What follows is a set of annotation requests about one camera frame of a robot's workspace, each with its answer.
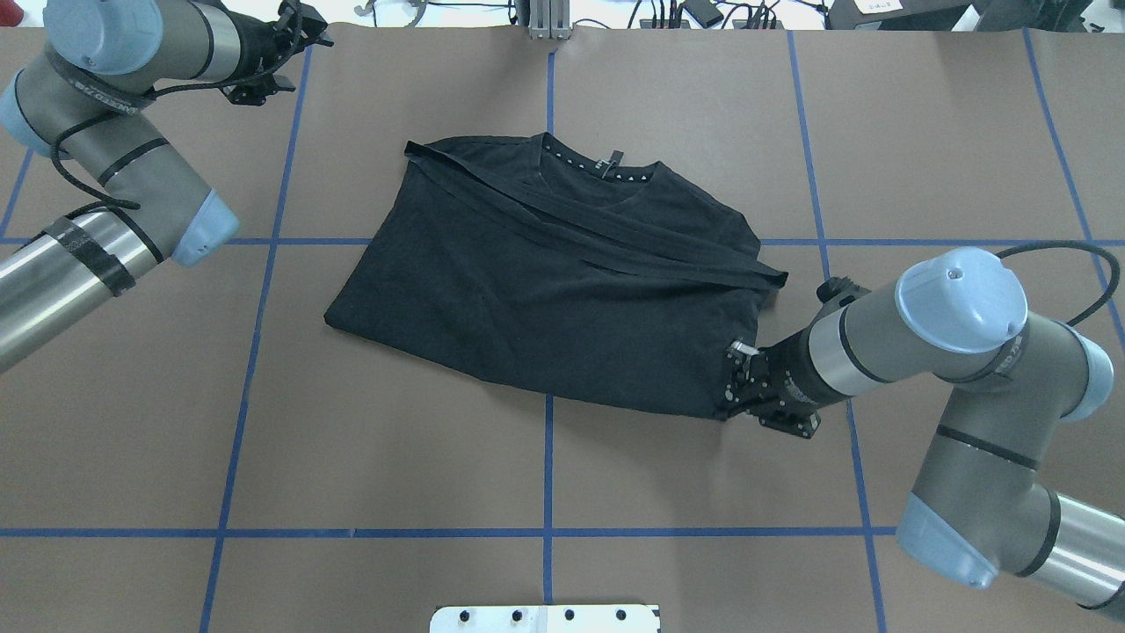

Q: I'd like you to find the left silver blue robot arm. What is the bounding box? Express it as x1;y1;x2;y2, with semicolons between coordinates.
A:
1;1;332;370

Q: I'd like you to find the black power adapter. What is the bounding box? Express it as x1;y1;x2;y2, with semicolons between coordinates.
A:
680;0;725;29

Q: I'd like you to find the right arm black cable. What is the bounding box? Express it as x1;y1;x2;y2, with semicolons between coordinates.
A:
993;241;1122;331

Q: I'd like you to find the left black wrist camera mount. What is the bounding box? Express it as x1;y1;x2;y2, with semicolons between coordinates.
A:
221;1;334;106

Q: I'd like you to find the aluminium frame post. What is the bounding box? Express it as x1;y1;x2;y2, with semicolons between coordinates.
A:
514;0;573;40

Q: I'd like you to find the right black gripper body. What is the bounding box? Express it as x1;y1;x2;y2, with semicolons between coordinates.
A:
722;332;821;427

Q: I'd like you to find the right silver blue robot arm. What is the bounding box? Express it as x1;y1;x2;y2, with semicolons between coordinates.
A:
721;247;1124;622

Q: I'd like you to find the black graphic t-shirt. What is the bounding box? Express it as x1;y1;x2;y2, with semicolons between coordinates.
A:
324;133;788;421

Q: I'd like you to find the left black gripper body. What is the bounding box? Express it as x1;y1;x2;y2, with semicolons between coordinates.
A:
230;12;304;81

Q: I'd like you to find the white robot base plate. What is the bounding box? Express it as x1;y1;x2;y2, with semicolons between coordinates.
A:
429;602;663;632

